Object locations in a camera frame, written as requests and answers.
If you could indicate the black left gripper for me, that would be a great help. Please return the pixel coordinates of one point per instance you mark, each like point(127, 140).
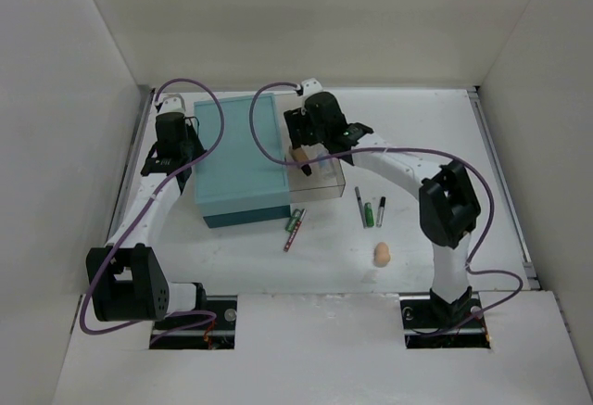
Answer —
point(183, 173)

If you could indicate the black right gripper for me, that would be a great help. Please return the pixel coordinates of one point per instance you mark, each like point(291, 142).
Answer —
point(295, 121)

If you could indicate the beige foundation bottle black cap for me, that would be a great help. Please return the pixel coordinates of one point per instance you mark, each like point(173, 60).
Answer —
point(301, 158)

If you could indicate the beige makeup sponge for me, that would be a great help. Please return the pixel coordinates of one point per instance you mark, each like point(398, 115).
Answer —
point(381, 255)

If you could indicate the clear plastic bottle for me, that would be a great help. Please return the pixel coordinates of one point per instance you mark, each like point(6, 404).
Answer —
point(326, 166)

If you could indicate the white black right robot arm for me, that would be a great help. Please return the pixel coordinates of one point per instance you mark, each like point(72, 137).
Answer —
point(448, 204)

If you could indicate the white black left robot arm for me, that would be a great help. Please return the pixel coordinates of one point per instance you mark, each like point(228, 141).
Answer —
point(129, 284)

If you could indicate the teal makeup box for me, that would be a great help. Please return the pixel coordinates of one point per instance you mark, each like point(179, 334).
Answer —
point(236, 183)

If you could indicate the red makeup pencil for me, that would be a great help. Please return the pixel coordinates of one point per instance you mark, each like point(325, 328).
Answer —
point(292, 236)

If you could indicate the clear acrylic drawer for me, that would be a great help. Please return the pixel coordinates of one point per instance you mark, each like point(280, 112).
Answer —
point(304, 188)

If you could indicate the grey eyeliner pencil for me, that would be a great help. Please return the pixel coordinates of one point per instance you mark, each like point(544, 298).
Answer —
point(360, 206)

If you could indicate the green tube left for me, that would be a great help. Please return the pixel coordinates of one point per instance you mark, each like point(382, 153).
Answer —
point(295, 217)

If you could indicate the green tube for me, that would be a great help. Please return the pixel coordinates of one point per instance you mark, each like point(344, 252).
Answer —
point(368, 215)
point(295, 217)

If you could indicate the green tube right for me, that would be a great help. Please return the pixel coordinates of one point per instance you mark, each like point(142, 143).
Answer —
point(368, 215)

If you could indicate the black silver mascara pen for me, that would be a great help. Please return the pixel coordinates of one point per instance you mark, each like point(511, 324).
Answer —
point(381, 211)

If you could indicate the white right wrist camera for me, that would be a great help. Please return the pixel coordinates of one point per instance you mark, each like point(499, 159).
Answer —
point(309, 87)

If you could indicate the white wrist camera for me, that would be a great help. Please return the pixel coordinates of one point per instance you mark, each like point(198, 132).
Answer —
point(171, 103)
point(309, 87)

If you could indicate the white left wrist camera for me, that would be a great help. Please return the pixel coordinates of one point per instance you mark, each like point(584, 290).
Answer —
point(171, 103)

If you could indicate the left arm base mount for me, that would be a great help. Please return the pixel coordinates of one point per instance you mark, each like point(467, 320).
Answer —
point(199, 332)

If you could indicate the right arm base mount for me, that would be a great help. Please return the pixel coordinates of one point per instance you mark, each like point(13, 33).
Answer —
point(424, 330)

